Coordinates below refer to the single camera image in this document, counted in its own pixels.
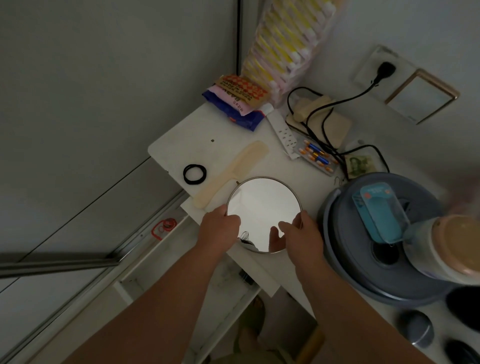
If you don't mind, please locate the orange checkered packet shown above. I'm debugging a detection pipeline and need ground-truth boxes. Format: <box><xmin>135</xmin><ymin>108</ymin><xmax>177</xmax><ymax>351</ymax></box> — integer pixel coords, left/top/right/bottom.
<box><xmin>215</xmin><ymin>74</ymin><xmax>271</xmax><ymax>110</ymax></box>

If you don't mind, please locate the grey round appliance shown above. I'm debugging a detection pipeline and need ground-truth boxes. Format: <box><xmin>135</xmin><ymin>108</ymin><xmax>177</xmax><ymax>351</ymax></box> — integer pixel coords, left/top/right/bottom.
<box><xmin>317</xmin><ymin>172</ymin><xmax>457</xmax><ymax>309</ymax></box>

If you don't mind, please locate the cream power bank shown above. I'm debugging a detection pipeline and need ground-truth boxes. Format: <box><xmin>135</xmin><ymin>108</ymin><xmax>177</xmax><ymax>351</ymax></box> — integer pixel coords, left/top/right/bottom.
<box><xmin>286</xmin><ymin>95</ymin><xmax>353</xmax><ymax>149</ymax></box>

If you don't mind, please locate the white wall socket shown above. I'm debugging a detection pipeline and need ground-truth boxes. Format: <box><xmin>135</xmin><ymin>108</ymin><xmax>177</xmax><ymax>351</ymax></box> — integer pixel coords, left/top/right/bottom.
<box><xmin>352</xmin><ymin>44</ymin><xmax>418</xmax><ymax>103</ymax></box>

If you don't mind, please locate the green banknote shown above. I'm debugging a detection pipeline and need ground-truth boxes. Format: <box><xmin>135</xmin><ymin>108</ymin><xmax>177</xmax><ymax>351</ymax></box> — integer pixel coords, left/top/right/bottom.
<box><xmin>344</xmin><ymin>154</ymin><xmax>378</xmax><ymax>180</ymax></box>

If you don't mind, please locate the person's left forearm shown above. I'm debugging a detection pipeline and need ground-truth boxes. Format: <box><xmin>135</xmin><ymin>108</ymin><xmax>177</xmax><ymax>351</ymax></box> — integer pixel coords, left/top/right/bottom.
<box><xmin>63</xmin><ymin>242</ymin><xmax>226</xmax><ymax>364</ymax></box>

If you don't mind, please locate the person's right forearm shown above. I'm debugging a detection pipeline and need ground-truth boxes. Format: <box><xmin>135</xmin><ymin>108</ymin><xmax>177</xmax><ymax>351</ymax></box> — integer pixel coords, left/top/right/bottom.
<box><xmin>296</xmin><ymin>262</ymin><xmax>436</xmax><ymax>364</ymax></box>

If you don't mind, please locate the black round container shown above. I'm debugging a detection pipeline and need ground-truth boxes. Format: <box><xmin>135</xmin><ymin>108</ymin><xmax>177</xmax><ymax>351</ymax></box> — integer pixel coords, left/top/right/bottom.
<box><xmin>445</xmin><ymin>286</ymin><xmax>480</xmax><ymax>333</ymax></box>
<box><xmin>444</xmin><ymin>339</ymin><xmax>480</xmax><ymax>364</ymax></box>

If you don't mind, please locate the blue transparent plastic box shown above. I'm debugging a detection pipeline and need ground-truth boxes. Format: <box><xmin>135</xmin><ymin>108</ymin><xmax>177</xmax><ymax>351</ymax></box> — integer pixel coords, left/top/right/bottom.
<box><xmin>351</xmin><ymin>182</ymin><xmax>412</xmax><ymax>245</ymax></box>

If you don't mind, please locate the person's right hand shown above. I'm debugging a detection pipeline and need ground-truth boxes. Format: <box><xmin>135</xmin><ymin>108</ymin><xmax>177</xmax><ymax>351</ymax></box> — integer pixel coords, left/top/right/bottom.
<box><xmin>278</xmin><ymin>210</ymin><xmax>325</xmax><ymax>277</ymax></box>

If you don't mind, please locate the pack of yellow pink packets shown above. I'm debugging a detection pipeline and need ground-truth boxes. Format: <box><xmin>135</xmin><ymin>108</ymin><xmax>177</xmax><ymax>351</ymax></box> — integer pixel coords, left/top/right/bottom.
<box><xmin>240</xmin><ymin>0</ymin><xmax>346</xmax><ymax>108</ymax></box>

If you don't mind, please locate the black hair tie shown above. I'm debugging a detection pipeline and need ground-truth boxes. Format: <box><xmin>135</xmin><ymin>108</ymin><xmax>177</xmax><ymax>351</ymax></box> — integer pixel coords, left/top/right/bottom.
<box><xmin>182</xmin><ymin>164</ymin><xmax>208</xmax><ymax>185</ymax></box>

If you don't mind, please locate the gold-framed wall panel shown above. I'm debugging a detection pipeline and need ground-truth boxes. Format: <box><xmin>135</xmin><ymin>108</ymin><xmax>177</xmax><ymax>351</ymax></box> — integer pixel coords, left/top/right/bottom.
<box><xmin>384</xmin><ymin>68</ymin><xmax>461</xmax><ymax>125</ymax></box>

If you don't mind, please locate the black cable with plug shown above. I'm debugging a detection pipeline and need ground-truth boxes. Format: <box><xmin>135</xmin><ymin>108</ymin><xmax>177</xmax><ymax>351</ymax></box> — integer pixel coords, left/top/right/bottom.
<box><xmin>286</xmin><ymin>61</ymin><xmax>397</xmax><ymax>181</ymax></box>

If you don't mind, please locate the blue flat packet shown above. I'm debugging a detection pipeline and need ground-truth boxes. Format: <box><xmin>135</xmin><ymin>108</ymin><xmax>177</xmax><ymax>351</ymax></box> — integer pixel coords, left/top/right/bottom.
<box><xmin>202</xmin><ymin>90</ymin><xmax>265</xmax><ymax>132</ymax></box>

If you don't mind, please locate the person's foot in slipper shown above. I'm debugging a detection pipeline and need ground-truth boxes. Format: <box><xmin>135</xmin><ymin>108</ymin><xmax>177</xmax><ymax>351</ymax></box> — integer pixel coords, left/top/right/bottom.
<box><xmin>234</xmin><ymin>295</ymin><xmax>268</xmax><ymax>355</ymax></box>

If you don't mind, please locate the white tube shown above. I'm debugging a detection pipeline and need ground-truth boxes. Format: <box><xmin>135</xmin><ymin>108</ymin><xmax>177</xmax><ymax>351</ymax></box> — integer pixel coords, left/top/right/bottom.
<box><xmin>259</xmin><ymin>103</ymin><xmax>301</xmax><ymax>160</ymax></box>

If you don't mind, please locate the metal door rail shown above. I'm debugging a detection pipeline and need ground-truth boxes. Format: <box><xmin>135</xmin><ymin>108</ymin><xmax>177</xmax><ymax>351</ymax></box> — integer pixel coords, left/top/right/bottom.
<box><xmin>0</xmin><ymin>252</ymin><xmax>121</xmax><ymax>280</ymax></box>

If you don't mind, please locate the capsule blister pack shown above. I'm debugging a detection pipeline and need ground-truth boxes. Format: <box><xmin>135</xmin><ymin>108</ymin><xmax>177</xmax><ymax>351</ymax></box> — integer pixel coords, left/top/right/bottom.
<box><xmin>296</xmin><ymin>139</ymin><xmax>340</xmax><ymax>177</ymax></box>

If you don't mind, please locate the white bottle with pink cap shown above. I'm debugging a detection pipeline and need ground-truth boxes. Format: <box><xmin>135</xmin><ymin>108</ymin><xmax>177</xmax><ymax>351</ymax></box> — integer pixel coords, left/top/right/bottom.
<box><xmin>403</xmin><ymin>214</ymin><xmax>480</xmax><ymax>286</ymax></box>

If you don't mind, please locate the person's left hand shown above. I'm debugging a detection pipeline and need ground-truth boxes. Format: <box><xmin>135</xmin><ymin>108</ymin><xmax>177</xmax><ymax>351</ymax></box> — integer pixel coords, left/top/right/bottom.
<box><xmin>196</xmin><ymin>204</ymin><xmax>241</xmax><ymax>258</ymax></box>

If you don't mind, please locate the pink flat packet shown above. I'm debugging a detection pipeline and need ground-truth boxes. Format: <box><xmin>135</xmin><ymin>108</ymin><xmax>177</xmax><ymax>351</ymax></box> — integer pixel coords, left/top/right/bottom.
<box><xmin>207</xmin><ymin>85</ymin><xmax>256</xmax><ymax>116</ymax></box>

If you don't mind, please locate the cream plastic comb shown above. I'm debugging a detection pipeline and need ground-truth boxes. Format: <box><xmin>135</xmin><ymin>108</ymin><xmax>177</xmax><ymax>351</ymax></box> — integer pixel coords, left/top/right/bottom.
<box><xmin>193</xmin><ymin>140</ymin><xmax>270</xmax><ymax>210</ymax></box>

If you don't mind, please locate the round metal-framed mirror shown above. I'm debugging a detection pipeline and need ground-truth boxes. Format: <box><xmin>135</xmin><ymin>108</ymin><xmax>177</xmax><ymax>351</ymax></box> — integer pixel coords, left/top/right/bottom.
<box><xmin>225</xmin><ymin>176</ymin><xmax>304</xmax><ymax>255</ymax></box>

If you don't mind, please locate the red rubber band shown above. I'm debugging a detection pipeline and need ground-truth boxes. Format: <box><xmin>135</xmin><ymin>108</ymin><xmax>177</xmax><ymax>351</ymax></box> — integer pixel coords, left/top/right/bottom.
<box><xmin>151</xmin><ymin>217</ymin><xmax>178</xmax><ymax>241</ymax></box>

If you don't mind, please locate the white open drawer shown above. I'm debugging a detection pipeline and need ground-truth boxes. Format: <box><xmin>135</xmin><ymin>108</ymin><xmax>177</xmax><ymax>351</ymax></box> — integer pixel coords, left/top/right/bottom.
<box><xmin>112</xmin><ymin>208</ymin><xmax>281</xmax><ymax>364</ymax></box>

